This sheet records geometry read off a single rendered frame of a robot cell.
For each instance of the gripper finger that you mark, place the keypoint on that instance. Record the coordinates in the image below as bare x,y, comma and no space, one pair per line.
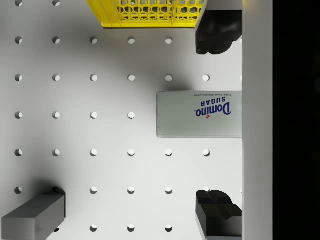
217,220
217,32

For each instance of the yellow basket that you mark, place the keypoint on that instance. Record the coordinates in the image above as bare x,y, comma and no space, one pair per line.
150,15

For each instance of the white carton box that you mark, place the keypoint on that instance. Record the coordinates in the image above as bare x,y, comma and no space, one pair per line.
182,120

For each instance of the grey cube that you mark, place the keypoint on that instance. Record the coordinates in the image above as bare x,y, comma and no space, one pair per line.
35,215

